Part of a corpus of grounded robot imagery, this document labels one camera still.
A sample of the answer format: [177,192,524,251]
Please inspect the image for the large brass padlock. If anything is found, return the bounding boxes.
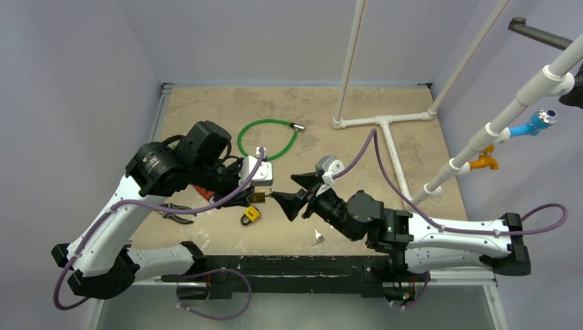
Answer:
[249,190,270,204]

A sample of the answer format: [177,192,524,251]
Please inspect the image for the small yellow padlock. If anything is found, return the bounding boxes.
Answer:
[240,206,261,226]

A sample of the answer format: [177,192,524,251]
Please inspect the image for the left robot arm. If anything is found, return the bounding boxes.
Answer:
[52,120,266,301]

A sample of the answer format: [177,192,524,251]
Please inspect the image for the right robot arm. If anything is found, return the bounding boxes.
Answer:
[270,173,531,280]

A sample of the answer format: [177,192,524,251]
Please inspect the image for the red adjustable wrench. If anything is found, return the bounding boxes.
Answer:
[193,186,215,201]

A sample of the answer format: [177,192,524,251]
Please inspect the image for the black pliers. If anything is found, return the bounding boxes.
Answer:
[157,202,197,225]

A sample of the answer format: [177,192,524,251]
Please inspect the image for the orange faucet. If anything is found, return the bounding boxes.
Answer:
[469,145,499,171]

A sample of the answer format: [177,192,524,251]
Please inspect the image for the blue faucet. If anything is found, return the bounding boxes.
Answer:
[509,107,558,138]

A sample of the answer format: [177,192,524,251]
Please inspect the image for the black overhead bar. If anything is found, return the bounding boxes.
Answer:
[507,17,573,51]

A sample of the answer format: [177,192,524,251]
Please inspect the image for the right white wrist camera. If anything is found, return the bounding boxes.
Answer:
[315,155,345,197]

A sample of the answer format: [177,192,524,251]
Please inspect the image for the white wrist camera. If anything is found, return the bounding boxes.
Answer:
[239,147,274,187]
[315,155,345,197]

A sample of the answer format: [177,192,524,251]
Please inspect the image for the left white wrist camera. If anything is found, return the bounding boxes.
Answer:
[239,147,274,187]

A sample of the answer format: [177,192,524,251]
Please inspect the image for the green cable lock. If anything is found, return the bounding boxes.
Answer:
[236,118,306,162]

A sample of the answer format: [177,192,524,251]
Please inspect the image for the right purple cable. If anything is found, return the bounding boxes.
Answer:
[331,129,569,309]

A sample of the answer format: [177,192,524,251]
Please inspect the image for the white pvc pipe frame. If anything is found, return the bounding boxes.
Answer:
[331,1,582,205]

